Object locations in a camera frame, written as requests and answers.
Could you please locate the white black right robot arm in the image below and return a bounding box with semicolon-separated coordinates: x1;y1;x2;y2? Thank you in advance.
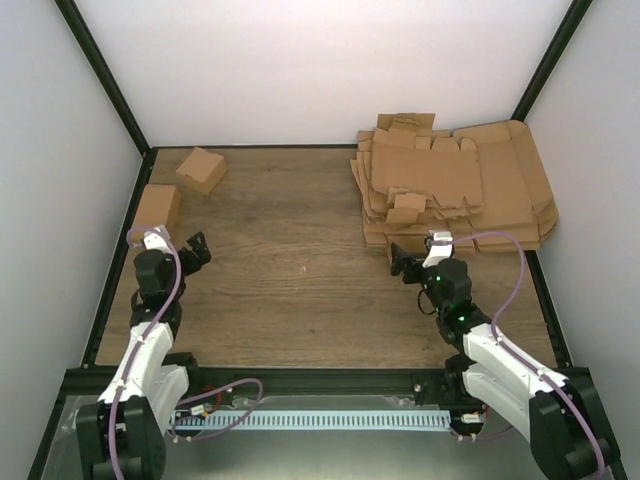
390;232;621;479

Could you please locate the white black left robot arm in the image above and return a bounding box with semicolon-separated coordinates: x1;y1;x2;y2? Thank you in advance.
75;225;211;479

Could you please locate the folded small cardboard box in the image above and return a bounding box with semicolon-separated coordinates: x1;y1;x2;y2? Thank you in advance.
175;147;228;195

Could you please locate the stack of flat cardboard boxes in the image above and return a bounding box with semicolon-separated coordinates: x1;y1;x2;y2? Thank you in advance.
350;113;559;253

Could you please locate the grey metal front plate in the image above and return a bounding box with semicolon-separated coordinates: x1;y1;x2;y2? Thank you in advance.
39;394;616;480

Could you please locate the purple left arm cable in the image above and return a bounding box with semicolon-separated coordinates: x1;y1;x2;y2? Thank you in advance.
109;226;264;480

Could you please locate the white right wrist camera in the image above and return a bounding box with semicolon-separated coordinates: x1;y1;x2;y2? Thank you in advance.
422;230;454;268

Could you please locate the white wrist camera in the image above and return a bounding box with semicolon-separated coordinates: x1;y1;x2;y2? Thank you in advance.
422;230;454;268
142;225;171;253

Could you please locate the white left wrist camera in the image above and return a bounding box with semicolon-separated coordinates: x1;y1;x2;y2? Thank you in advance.
142;225;171;253

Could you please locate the light blue slotted cable duct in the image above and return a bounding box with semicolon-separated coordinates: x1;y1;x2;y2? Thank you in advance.
169;410;451;432

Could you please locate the black aluminium frame rail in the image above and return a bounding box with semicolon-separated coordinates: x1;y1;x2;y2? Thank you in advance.
63;365;591;401

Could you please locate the black left frame post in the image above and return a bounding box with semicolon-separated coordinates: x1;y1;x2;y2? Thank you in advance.
54;0;151;157

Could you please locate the black frame post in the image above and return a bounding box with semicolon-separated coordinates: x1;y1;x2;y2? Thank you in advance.
511;0;593;122
54;0;151;157

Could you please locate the black right frame post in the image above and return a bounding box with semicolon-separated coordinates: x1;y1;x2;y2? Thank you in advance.
511;0;593;122

